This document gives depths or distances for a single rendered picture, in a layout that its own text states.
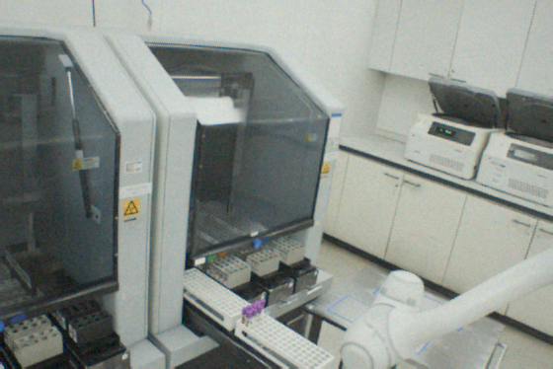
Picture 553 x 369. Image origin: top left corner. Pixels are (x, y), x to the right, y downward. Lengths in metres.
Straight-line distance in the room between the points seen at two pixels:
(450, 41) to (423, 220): 1.36
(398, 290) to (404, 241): 2.69
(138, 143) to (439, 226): 2.69
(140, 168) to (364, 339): 0.71
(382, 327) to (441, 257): 2.72
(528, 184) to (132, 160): 2.64
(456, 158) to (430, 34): 1.02
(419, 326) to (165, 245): 0.78
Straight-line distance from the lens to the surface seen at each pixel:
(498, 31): 3.66
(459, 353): 1.61
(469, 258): 3.54
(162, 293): 1.48
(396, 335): 0.93
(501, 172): 3.36
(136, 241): 1.33
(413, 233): 3.67
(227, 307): 1.49
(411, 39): 3.91
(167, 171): 1.31
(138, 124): 1.22
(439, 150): 3.48
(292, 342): 1.37
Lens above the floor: 1.68
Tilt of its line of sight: 19 degrees down
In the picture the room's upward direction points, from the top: 8 degrees clockwise
